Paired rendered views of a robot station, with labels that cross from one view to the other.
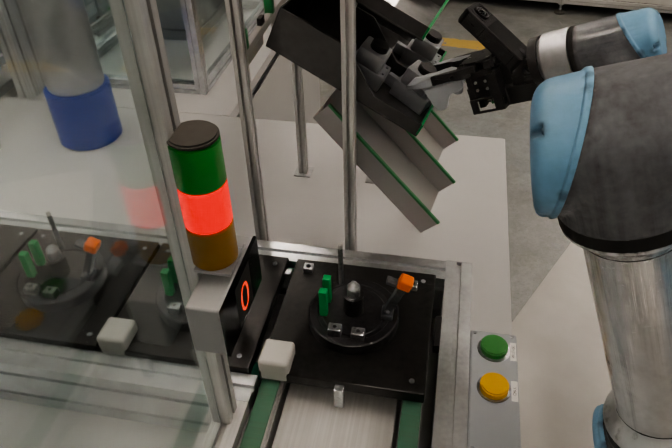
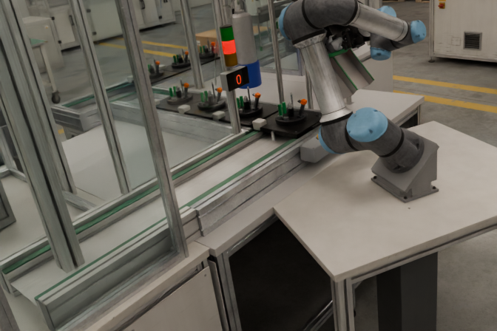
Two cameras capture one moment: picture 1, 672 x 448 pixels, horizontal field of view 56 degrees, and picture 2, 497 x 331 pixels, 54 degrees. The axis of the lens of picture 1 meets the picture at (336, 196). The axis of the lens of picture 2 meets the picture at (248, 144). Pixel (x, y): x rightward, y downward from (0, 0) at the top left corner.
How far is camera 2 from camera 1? 145 cm
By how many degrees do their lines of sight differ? 32
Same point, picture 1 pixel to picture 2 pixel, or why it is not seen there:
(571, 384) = (367, 156)
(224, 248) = (231, 59)
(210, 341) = (225, 86)
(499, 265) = not seen: hidden behind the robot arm
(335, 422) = (271, 144)
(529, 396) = (347, 157)
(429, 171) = (348, 85)
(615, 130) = (288, 11)
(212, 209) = (228, 46)
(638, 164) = (291, 18)
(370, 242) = not seen: hidden behind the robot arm
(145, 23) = not seen: outside the picture
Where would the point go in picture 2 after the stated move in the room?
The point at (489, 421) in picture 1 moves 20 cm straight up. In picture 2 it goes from (312, 142) to (308, 93)
